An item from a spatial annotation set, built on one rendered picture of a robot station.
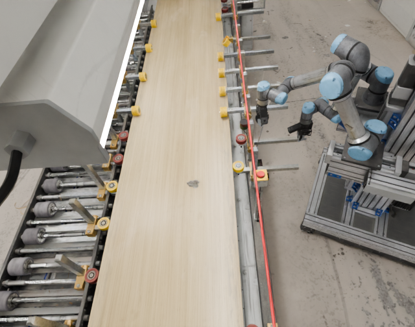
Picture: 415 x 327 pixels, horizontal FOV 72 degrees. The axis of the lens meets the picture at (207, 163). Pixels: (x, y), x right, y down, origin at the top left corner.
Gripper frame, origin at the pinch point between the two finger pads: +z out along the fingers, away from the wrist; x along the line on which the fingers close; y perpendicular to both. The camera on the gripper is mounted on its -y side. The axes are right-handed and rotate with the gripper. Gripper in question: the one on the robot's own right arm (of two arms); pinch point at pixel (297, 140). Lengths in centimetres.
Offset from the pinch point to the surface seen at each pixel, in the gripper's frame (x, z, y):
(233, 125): 41, 21, -47
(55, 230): -63, -2, -169
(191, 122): 21, -7, -80
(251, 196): -39, 13, -38
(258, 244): -74, 13, -37
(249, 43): 250, 70, -11
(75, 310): -110, 9, -147
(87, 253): -75, 11, -150
